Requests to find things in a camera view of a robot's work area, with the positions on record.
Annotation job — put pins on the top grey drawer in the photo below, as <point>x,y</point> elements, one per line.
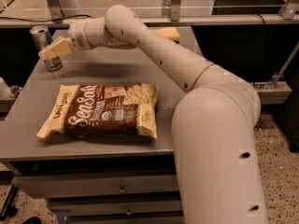
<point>96,184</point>

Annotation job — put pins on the brown sea salt chip bag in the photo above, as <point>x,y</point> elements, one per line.
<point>92,110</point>

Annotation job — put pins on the middle grey drawer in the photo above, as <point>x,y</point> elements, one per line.
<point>116,206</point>

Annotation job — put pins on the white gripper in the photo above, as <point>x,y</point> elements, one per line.
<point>77,34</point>

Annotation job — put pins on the silver blue redbull can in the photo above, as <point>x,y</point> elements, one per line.
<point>42,37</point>

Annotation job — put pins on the yellow sponge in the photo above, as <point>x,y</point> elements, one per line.
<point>170,33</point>

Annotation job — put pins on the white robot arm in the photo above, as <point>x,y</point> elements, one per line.
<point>212,126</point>

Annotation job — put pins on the bottom grey drawer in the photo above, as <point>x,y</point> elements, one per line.
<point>145,218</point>

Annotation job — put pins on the grey drawer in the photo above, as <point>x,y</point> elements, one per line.
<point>145,218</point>
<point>96,184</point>
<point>116,206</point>

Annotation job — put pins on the white object at left edge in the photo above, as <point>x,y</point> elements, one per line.
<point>4,90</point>

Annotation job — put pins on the grey drawer cabinet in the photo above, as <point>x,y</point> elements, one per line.
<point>25,154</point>

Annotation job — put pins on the metal railing frame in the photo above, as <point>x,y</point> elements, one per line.
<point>58,13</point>

